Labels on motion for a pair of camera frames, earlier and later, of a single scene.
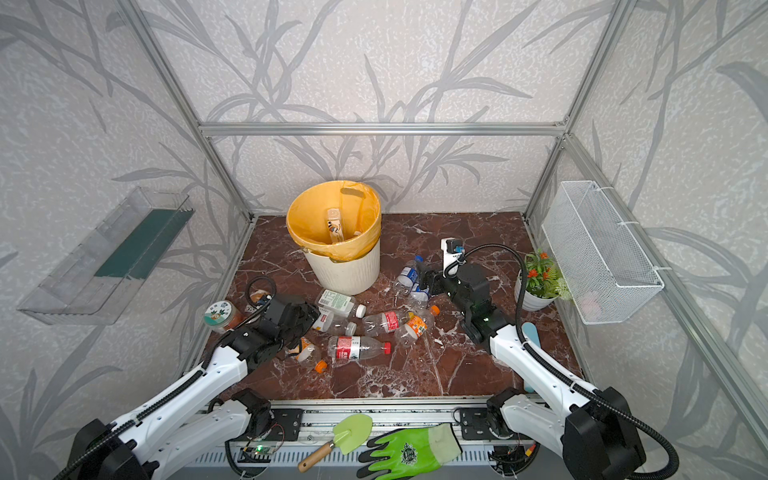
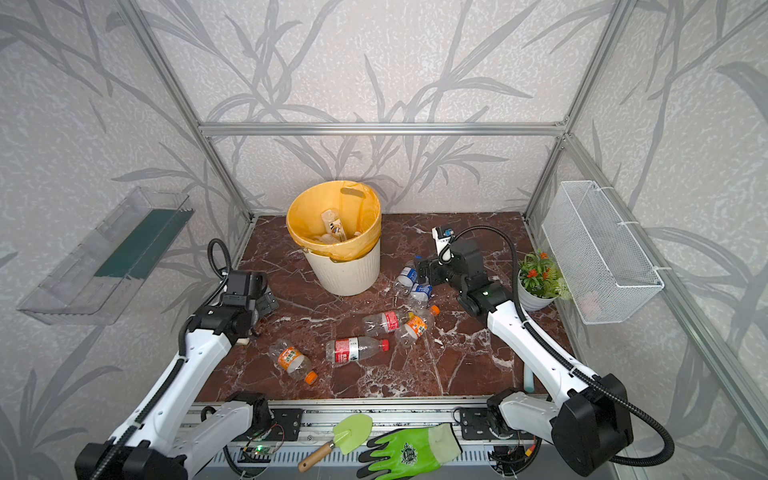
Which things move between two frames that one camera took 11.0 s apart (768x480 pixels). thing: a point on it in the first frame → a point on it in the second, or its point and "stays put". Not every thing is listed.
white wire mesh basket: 601,269 stays put
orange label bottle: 311,356 → 296,363
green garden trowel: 347,435 stays put
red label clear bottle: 357,347 stays put
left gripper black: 298,312 → 264,303
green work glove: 410,453 stays put
